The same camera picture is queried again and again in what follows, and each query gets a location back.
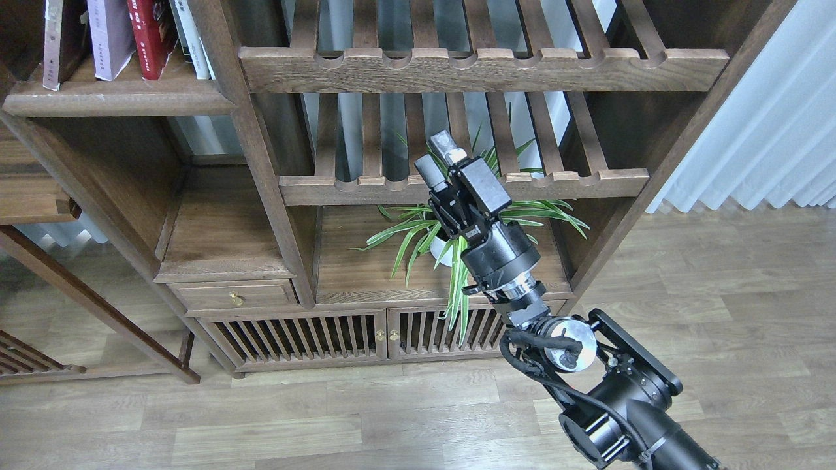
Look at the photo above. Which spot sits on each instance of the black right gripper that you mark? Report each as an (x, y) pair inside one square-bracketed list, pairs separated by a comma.
[(499, 256)]

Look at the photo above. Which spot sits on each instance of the red survival guide book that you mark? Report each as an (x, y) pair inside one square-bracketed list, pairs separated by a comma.
[(155, 35)]

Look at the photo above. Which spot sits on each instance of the white purple book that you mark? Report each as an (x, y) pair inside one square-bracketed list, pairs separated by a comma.
[(112, 37)]

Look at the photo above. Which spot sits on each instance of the dark maroon book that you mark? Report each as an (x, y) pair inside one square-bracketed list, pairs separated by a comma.
[(66, 40)]

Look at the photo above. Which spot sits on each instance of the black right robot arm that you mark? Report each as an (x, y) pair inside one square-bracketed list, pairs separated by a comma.
[(614, 393)]

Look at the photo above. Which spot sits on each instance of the white upright books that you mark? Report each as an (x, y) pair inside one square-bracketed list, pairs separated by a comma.
[(190, 40)]

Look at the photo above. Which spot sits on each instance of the white plant pot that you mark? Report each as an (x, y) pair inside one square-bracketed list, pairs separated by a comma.
[(443, 250)]

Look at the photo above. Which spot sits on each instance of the green spider plant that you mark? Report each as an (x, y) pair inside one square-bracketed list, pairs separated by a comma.
[(418, 225)]

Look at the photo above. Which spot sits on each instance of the dark wooden bookshelf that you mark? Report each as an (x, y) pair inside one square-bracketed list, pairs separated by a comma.
[(265, 180)]

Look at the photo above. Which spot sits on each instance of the brass drawer knob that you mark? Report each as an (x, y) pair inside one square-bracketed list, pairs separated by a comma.
[(236, 299)]

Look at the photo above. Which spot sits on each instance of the white pleated curtain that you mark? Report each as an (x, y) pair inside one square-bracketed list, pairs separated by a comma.
[(773, 140)]

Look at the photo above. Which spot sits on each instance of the wooden side furniture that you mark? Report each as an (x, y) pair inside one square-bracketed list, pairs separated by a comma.
[(72, 308)]

